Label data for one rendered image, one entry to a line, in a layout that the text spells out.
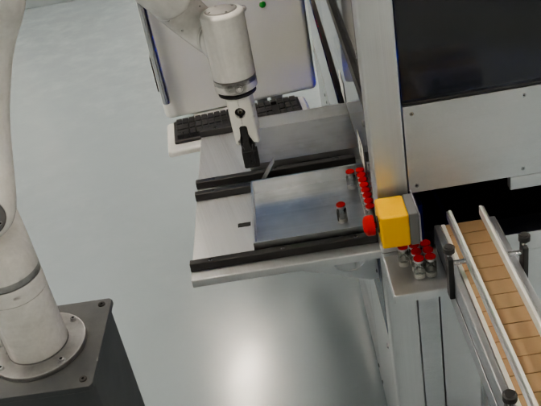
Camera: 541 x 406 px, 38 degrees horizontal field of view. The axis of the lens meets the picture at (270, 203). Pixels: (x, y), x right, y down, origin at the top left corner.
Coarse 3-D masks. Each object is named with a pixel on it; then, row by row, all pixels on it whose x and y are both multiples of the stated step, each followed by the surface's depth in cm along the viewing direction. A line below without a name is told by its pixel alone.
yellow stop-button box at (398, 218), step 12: (384, 204) 147; (396, 204) 146; (408, 204) 146; (384, 216) 144; (396, 216) 143; (408, 216) 143; (384, 228) 144; (396, 228) 144; (408, 228) 145; (384, 240) 146; (396, 240) 146; (408, 240) 146
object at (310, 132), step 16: (288, 112) 214; (304, 112) 214; (320, 112) 214; (336, 112) 214; (272, 128) 215; (288, 128) 213; (304, 128) 211; (320, 128) 210; (336, 128) 208; (352, 128) 207; (256, 144) 208; (272, 144) 207; (288, 144) 205; (304, 144) 204; (320, 144) 202; (336, 144) 201; (352, 144) 200; (288, 160) 192; (304, 160) 193
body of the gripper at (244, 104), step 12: (228, 96) 149; (240, 96) 148; (252, 96) 152; (228, 108) 150; (240, 108) 150; (252, 108) 149; (240, 120) 150; (252, 120) 150; (240, 132) 152; (252, 132) 151
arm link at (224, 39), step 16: (208, 16) 141; (224, 16) 140; (240, 16) 142; (208, 32) 142; (224, 32) 141; (240, 32) 143; (208, 48) 145; (224, 48) 143; (240, 48) 144; (224, 64) 145; (240, 64) 145; (224, 80) 146; (240, 80) 146
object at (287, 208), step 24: (336, 168) 185; (264, 192) 187; (288, 192) 185; (312, 192) 183; (336, 192) 182; (264, 216) 178; (288, 216) 176; (312, 216) 175; (336, 216) 173; (360, 216) 172; (264, 240) 164; (288, 240) 164; (312, 240) 164
